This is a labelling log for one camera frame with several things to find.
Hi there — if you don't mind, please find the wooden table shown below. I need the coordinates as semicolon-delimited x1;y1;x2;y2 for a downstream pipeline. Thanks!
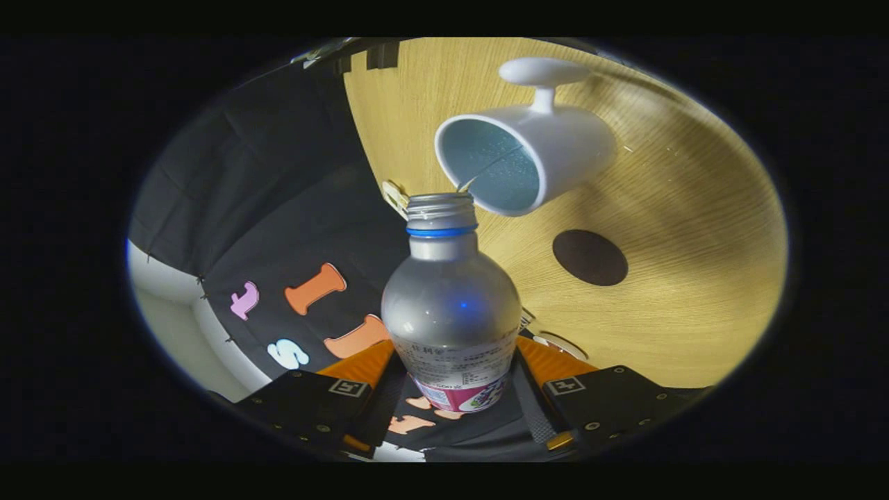
343;38;789;390

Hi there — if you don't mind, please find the black table clamp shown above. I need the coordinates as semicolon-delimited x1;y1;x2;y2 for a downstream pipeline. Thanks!
365;40;400;70

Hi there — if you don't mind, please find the silver juice bottle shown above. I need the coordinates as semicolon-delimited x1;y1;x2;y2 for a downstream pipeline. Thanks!
381;192;522;414

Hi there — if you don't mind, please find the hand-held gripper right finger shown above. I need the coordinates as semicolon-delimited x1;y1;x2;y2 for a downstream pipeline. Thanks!
514;335;713;456

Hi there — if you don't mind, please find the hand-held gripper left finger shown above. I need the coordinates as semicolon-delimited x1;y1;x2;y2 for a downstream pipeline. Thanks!
233;339;407;459

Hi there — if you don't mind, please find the white divided dish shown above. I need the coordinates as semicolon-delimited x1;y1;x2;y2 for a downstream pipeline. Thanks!
381;179;410;219

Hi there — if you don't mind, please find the dark brown round coaster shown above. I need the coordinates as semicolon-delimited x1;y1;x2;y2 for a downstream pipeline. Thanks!
552;229;629;287

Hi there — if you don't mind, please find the white cup with blue inside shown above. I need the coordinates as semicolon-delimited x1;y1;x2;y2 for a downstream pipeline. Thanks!
434;57;617;217

